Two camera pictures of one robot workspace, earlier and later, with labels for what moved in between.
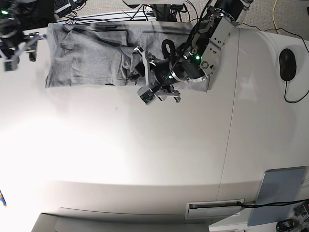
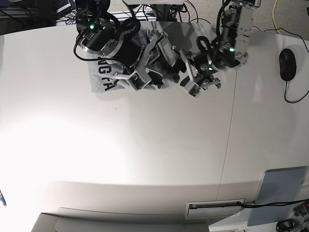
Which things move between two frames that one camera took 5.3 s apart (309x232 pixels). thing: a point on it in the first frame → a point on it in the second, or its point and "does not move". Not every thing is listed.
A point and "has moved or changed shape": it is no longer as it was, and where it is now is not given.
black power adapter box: x=62 y=7 does not move
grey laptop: x=280 y=189 does not move
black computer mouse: x=287 y=64 does not move
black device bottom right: x=286 y=224 does not move
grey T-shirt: x=88 y=53 has moved or changed shape
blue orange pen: x=2 y=199 does not move
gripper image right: x=163 y=76 → x=203 y=68
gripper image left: x=10 y=43 → x=127 y=61
